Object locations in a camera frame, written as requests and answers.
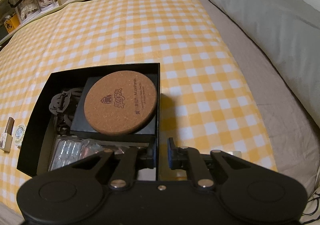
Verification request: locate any yellow box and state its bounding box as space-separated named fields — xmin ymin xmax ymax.
xmin=4 ymin=14 xmax=20 ymax=33

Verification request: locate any large black box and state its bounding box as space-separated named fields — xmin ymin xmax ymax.
xmin=17 ymin=63 xmax=161 ymax=177

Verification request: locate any grey pillow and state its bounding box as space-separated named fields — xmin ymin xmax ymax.
xmin=210 ymin=0 xmax=319 ymax=124

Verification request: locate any yellow checkered cloth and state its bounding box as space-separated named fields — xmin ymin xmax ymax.
xmin=0 ymin=0 xmax=278 ymax=213

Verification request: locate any round cork coaster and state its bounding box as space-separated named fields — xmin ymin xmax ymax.
xmin=84 ymin=70 xmax=157 ymax=136

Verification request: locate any brown lipstick tube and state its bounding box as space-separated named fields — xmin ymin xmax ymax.
xmin=0 ymin=117 xmax=15 ymax=153

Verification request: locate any small black box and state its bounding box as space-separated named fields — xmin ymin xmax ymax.
xmin=71 ymin=70 xmax=160 ymax=143

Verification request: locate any beige bed sheet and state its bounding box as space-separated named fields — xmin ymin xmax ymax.
xmin=199 ymin=0 xmax=319 ymax=195

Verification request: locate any black cable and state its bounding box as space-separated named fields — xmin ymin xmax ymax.
xmin=48 ymin=87 xmax=83 ymax=137

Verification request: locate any white round tape measure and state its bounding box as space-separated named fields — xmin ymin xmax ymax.
xmin=14 ymin=123 xmax=26 ymax=147

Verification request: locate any clear plastic pill pack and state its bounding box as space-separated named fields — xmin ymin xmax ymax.
xmin=48 ymin=137 xmax=129 ymax=171

